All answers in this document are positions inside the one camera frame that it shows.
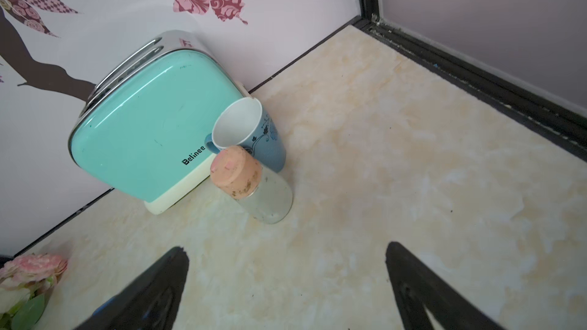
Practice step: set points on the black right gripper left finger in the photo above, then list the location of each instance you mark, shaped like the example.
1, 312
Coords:
150, 301

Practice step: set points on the glass jar pink lid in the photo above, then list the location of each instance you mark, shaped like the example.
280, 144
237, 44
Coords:
261, 192

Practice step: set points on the artificial flower bouquet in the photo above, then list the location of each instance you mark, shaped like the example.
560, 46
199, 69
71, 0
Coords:
25, 284

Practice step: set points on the mint green toaster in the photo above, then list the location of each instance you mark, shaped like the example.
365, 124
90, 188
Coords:
144, 126

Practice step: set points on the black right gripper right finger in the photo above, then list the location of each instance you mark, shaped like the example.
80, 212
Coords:
418, 292

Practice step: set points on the blue floral mug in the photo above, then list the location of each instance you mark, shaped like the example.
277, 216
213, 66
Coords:
246, 123

